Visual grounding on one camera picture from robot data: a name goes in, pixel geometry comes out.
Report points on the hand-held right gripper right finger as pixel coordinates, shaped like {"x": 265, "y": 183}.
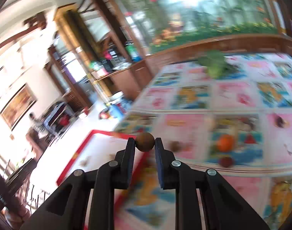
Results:
{"x": 159, "y": 165}

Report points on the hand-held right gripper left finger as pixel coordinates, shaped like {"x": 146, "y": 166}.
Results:
{"x": 131, "y": 165}

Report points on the brown longan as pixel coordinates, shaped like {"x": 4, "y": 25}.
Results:
{"x": 84, "y": 163}
{"x": 175, "y": 146}
{"x": 145, "y": 141}

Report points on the red and white box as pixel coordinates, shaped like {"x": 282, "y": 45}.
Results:
{"x": 98, "y": 148}

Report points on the red date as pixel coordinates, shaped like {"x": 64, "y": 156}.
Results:
{"x": 226, "y": 161}
{"x": 280, "y": 121}

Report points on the large orange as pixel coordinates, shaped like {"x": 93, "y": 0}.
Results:
{"x": 225, "y": 142}

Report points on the wooden sideboard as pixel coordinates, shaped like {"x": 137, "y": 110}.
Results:
{"x": 126, "y": 76}

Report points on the printed fruit tablecloth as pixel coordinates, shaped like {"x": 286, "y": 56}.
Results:
{"x": 236, "y": 95}

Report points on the green and blue bottle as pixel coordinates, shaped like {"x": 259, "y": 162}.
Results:
{"x": 134, "y": 51}

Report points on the green leafy vegetable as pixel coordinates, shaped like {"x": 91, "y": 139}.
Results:
{"x": 214, "y": 63}

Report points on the framed wall painting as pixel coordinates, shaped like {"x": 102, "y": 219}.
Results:
{"x": 17, "y": 105}

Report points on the garden wall poster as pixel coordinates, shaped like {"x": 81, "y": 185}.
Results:
{"x": 196, "y": 9}

